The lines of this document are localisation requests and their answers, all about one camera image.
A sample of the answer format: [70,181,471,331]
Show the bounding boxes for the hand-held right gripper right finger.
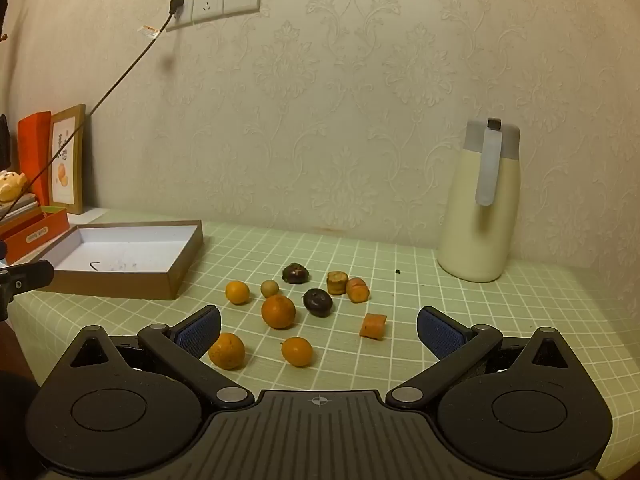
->
[386,306,571,409]

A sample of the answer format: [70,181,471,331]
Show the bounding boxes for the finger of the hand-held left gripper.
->
[0,260,55,322]

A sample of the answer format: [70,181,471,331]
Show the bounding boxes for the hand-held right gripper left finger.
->
[70,305,255,409]

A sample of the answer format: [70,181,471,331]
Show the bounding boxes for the large orange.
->
[261,294,297,331]

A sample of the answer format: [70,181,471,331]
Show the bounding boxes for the white cardboard box tray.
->
[7,220,204,301]

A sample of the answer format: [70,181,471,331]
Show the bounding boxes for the dark chestnut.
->
[302,288,334,318]
[281,263,311,285]

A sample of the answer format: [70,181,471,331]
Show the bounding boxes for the red gift box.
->
[0,205,70,266]

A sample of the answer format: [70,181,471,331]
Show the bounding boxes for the green checked tablecloth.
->
[10,207,640,480]

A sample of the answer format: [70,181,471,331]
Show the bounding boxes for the plush toy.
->
[0,170,27,204]

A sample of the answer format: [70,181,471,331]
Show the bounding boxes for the cream thermos jug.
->
[437,116,522,283]

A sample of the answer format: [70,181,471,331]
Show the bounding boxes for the red paper bag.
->
[17,111,53,206]

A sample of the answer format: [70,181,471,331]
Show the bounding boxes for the black hanging jacket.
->
[0,114,11,171]

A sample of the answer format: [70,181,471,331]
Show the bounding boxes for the wooden picture frame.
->
[48,104,87,216]

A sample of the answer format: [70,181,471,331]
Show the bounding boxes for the black power cable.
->
[0,0,185,223]

